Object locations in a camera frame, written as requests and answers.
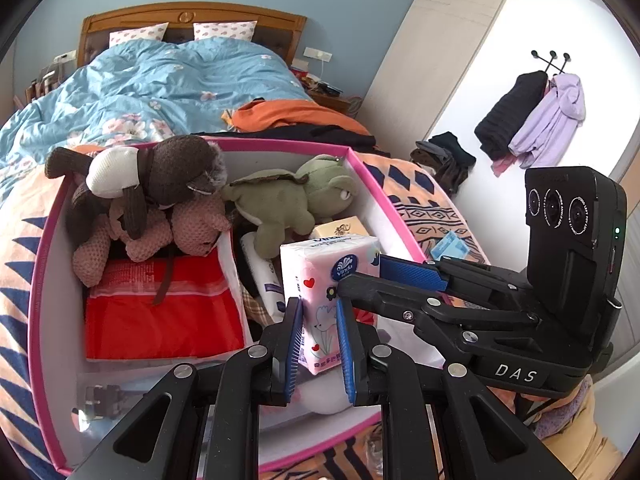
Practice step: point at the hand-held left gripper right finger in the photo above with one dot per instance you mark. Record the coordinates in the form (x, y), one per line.
(346, 350)

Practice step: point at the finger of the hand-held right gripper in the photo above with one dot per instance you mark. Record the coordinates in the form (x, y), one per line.
(410, 270)
(380, 290)

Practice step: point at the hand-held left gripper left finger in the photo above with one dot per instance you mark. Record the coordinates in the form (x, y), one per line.
(295, 345)

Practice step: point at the floral tissue pack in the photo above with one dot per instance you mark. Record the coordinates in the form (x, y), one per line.
(320, 280)

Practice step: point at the green plush toy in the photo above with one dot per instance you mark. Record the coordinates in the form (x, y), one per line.
(280, 210)

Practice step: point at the pink cardboard box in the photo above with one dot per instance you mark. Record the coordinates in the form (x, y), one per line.
(50, 310)

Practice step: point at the blue flat packet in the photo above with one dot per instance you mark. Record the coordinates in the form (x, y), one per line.
(450, 247)

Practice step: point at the brown plaid pouch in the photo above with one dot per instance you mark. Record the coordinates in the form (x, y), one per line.
(255, 310)

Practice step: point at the pale yellow box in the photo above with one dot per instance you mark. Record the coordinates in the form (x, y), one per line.
(345, 227)

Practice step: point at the white lotion tube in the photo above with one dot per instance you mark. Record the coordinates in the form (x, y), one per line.
(262, 275)

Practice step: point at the dark clothes pile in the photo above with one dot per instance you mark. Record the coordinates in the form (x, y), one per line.
(450, 160)

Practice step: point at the pink cloth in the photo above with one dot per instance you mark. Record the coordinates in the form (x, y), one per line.
(502, 165)

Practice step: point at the red flat packet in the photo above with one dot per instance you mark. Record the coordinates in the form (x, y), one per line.
(165, 320)

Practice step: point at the purple hoodie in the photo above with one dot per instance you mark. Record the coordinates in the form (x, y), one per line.
(545, 125)

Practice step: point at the black garment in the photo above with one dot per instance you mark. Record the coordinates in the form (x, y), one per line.
(340, 137)

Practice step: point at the pink knitted bear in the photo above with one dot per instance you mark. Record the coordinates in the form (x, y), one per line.
(195, 225)

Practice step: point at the black jacket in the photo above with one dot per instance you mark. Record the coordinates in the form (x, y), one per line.
(505, 120)

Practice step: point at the wooden nightstand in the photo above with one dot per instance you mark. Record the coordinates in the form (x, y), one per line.
(330, 102)

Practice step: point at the clear packet with black buckle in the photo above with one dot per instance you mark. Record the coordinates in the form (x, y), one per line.
(105, 397)

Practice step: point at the orange cloth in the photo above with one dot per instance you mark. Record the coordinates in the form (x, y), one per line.
(290, 112)

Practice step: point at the dark brown plush dog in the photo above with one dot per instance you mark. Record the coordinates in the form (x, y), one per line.
(170, 170)

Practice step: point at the beige wardrobe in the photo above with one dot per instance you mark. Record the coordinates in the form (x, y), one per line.
(425, 35)

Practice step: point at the white dotted pillow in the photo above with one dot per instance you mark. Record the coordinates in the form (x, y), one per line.
(140, 34)
(225, 31)

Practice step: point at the light blue floral duvet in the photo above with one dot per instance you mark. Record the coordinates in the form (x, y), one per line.
(150, 80)

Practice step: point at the wooden headboard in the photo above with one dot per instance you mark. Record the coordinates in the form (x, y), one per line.
(240, 12)

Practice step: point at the cluttered bedside table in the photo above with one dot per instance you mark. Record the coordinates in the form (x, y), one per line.
(42, 85)

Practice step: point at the black wall coat hooks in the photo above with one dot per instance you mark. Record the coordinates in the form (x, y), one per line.
(550, 62)

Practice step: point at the white wall socket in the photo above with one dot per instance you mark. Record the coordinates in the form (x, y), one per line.
(317, 54)
(64, 57)

